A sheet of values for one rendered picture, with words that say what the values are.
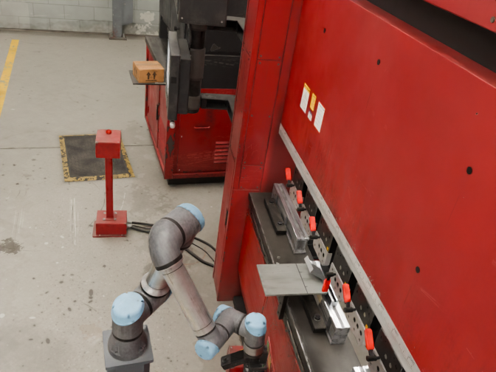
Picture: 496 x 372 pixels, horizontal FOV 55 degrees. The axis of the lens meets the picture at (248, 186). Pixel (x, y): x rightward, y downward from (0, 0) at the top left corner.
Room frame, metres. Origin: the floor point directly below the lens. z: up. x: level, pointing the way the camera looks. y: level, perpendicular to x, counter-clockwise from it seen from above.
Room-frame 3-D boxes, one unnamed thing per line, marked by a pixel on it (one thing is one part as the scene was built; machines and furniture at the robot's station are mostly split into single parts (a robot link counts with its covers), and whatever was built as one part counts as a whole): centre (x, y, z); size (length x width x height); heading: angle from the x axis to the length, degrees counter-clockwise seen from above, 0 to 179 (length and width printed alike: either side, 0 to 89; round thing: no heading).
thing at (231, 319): (1.21, -0.01, 1.03); 0.11 x 0.11 x 0.08; 66
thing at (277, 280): (1.54, -0.24, 1.00); 0.26 x 0.18 x 0.01; 105
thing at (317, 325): (1.52, -0.34, 0.89); 0.30 x 0.05 x 0.03; 15
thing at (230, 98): (2.76, 0.23, 1.17); 0.40 x 0.24 x 0.07; 15
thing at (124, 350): (1.26, 0.37, 0.82); 0.15 x 0.15 x 0.10
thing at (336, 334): (1.52, -0.40, 0.92); 0.39 x 0.06 x 0.10; 15
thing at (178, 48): (2.59, 0.48, 1.42); 0.45 x 0.12 x 0.36; 14
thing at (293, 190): (1.99, -0.27, 1.18); 0.15 x 0.09 x 0.17; 15
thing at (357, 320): (1.21, -0.48, 1.18); 0.15 x 0.09 x 0.17; 15
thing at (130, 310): (1.26, 0.37, 0.94); 0.13 x 0.12 x 0.14; 156
